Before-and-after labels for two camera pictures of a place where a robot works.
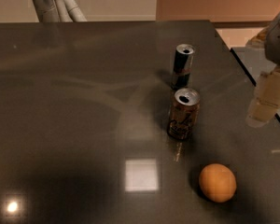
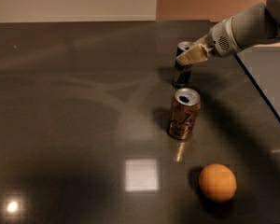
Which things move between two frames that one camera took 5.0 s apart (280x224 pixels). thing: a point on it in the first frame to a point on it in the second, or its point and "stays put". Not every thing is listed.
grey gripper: (279, 41) to (220, 40)
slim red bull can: (182, 65) stays put
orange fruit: (217, 182) stays put
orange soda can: (184, 114) stays put
